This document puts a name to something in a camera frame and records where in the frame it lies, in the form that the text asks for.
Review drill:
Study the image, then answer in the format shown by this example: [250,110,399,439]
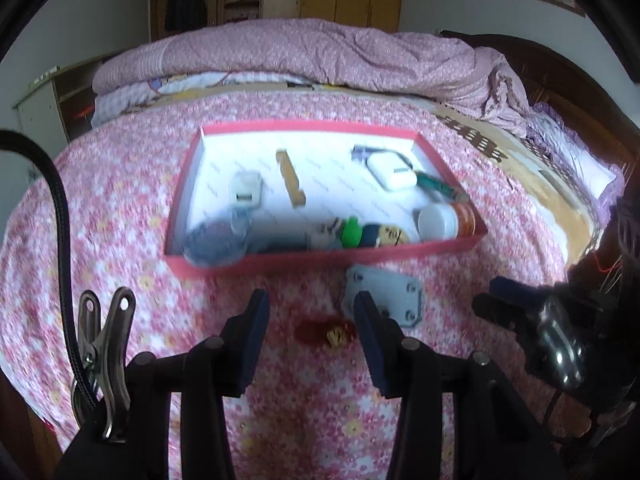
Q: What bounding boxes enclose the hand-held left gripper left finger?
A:
[55,289,271,480]

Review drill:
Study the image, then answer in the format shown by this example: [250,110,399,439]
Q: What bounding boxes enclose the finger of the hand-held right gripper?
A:
[487,276,556,306]
[471,292,541,333]

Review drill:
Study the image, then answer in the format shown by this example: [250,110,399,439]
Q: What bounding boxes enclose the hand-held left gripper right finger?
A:
[354,292,571,480]

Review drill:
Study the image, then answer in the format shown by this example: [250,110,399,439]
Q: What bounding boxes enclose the grey plastic plate with holes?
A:
[342,266,425,331]

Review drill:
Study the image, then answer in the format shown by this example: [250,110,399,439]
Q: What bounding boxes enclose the small red toy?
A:
[294,316,358,348]

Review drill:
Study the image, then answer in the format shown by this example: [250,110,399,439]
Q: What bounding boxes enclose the pink cardboard box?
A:
[164,120,488,279]

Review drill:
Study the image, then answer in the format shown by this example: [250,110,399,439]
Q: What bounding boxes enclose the white bottle with orange label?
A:
[417,201,477,242]

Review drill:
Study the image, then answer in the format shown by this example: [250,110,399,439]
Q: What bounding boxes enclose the dark blue toy figure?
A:
[361,224,408,250]

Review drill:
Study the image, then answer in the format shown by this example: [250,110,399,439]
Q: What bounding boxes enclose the green headed toy figure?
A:
[312,216,363,250]

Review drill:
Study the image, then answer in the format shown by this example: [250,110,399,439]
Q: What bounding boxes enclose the green pen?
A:
[415,170,471,204]

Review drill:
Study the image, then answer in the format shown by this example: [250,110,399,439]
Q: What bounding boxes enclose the white charger plug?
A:
[229,171,263,209]

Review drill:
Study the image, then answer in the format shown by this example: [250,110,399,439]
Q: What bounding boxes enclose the metal spring clamp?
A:
[72,287,137,443]
[532,300,587,391]

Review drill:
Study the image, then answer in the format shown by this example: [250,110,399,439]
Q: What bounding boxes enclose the white pillow with purple frill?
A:
[522,102,626,211]

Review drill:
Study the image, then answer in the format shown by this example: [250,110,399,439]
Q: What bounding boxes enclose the white earbuds case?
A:
[367,152,417,192]

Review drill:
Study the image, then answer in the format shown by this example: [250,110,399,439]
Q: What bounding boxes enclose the wooden block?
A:
[276,149,307,207]

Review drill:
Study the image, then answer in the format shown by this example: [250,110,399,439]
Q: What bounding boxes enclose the pink floral bedsheet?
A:
[0,92,601,480]

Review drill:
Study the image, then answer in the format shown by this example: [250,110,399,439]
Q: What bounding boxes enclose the dark wooden headboard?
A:
[440,30,640,181]

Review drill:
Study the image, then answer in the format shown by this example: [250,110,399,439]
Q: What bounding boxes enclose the cartoon print blanket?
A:
[92,72,321,126]

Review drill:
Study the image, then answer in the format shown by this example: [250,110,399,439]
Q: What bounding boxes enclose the folded pink quilt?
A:
[92,17,531,136]

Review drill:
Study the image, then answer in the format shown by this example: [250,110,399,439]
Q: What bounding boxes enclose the bedside cabinet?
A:
[12,52,121,156]

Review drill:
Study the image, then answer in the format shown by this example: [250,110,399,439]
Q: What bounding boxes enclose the dark hanging clothing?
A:
[165,0,208,33]

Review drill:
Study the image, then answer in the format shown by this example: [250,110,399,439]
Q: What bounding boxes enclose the black cable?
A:
[0,130,101,421]

